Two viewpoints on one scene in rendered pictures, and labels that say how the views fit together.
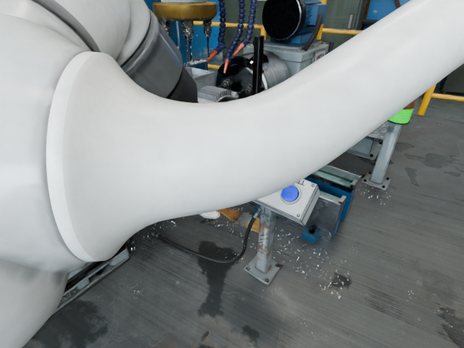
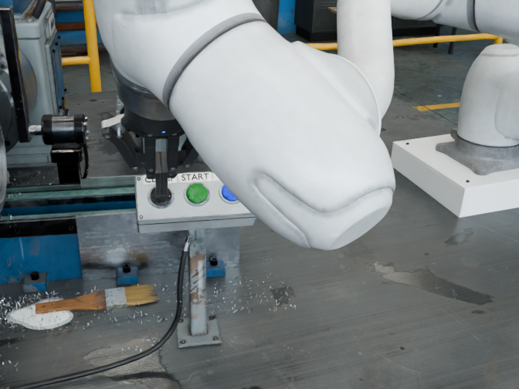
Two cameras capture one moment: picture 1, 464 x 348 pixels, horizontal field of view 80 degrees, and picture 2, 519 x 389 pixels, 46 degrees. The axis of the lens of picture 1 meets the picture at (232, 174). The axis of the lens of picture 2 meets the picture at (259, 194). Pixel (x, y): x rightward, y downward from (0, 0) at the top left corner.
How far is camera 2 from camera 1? 50 cm
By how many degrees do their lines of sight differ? 43
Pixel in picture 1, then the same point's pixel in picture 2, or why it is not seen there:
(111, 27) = not seen: hidden behind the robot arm
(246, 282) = (195, 356)
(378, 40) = (374, 22)
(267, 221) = (201, 248)
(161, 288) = not seen: outside the picture
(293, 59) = (25, 34)
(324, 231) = (229, 253)
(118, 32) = not seen: hidden behind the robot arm
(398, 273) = (320, 258)
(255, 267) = (190, 335)
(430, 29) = (384, 11)
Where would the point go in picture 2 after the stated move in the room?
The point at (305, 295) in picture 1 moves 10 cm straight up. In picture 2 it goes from (266, 326) to (268, 277)
